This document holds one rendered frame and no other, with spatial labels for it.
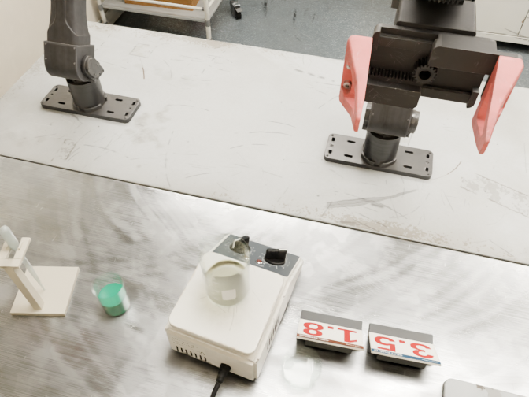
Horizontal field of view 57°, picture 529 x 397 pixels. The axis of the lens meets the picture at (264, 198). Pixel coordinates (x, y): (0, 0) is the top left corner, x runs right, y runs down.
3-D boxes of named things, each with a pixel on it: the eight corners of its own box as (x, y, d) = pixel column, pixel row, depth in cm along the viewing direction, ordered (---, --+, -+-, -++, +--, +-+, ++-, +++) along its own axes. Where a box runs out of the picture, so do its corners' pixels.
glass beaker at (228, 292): (261, 286, 65) (261, 250, 59) (230, 320, 62) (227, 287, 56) (222, 258, 68) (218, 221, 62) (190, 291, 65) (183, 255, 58)
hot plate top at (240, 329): (206, 252, 69) (205, 249, 69) (286, 279, 67) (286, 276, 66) (165, 325, 62) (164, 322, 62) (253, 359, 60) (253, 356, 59)
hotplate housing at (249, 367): (227, 242, 80) (225, 211, 74) (303, 266, 77) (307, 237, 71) (161, 365, 67) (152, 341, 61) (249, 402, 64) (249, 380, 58)
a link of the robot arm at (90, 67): (86, 63, 89) (100, 46, 93) (42, 56, 91) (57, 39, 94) (94, 91, 94) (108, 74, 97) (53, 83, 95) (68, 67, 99)
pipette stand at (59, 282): (29, 268, 77) (-5, 218, 67) (79, 269, 77) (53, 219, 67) (11, 315, 72) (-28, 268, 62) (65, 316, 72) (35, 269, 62)
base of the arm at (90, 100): (120, 92, 93) (135, 71, 97) (26, 76, 96) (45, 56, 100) (128, 124, 99) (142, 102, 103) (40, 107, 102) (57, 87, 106)
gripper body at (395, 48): (498, 51, 40) (495, 5, 44) (372, 33, 41) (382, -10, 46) (472, 113, 45) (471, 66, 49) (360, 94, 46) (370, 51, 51)
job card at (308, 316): (301, 310, 72) (303, 297, 69) (362, 322, 71) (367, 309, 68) (294, 349, 69) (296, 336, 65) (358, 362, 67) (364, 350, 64)
